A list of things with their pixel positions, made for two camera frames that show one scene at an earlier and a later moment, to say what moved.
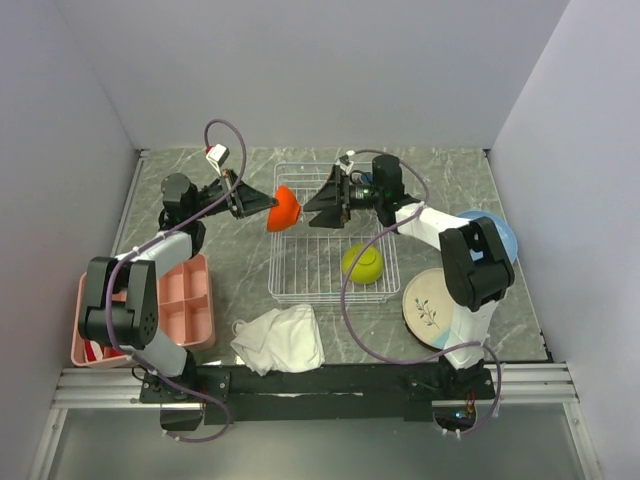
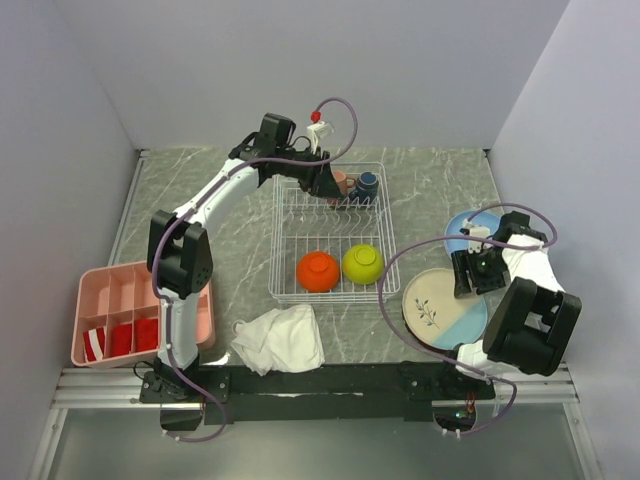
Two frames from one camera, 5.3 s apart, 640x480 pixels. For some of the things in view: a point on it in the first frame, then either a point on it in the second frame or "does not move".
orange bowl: [287, 210] → [317, 271]
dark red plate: [434, 348] does not move
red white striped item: [93, 350] does not move
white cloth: [279, 340] does not move
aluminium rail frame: [519, 385] does not move
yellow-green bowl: [368, 268] does not move
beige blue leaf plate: [427, 307] does not move
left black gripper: [247, 200] → [319, 180]
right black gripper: [334, 212] → [464, 261]
